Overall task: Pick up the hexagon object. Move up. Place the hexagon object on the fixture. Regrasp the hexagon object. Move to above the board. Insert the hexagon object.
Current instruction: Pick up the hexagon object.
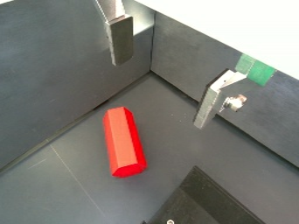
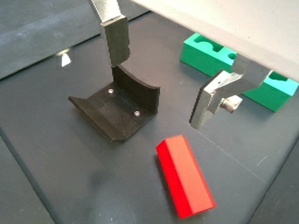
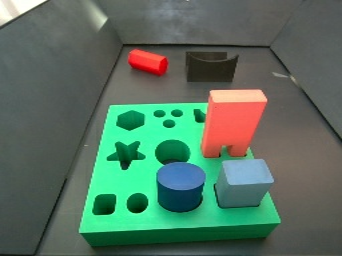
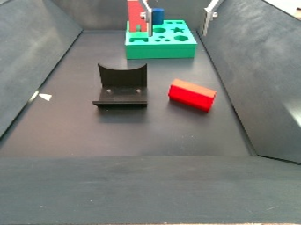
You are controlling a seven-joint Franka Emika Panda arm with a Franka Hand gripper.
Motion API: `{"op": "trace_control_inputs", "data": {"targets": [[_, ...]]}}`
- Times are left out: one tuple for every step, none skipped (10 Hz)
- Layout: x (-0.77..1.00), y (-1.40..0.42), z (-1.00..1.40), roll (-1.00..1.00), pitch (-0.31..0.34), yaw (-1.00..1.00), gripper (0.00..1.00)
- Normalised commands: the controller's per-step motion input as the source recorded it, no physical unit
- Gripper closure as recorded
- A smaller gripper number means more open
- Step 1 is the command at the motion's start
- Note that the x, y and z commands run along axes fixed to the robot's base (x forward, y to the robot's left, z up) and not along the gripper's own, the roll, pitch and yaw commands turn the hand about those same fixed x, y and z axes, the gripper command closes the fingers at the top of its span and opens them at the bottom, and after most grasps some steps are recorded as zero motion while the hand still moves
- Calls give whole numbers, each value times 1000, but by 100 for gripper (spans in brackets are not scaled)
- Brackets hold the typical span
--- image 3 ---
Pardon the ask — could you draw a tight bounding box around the black curved cradle stand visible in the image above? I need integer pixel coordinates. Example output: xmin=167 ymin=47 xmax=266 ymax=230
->
xmin=186 ymin=51 xmax=239 ymax=82

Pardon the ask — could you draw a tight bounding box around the red hexagonal prism block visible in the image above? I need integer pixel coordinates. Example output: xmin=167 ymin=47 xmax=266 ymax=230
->
xmin=128 ymin=49 xmax=168 ymax=76

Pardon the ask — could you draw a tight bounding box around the dark blue cylinder block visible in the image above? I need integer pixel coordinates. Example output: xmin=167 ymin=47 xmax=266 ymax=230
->
xmin=156 ymin=162 xmax=206 ymax=212

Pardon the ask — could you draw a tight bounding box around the green shape sorter board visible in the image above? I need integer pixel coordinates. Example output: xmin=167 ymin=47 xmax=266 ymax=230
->
xmin=79 ymin=103 xmax=280 ymax=246

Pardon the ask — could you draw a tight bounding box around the light blue cube block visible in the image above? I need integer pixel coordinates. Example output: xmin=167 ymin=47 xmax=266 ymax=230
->
xmin=215 ymin=159 xmax=274 ymax=208

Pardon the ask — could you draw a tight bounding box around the salmon red arch block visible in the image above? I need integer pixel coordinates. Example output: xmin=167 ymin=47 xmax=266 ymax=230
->
xmin=200 ymin=89 xmax=267 ymax=158

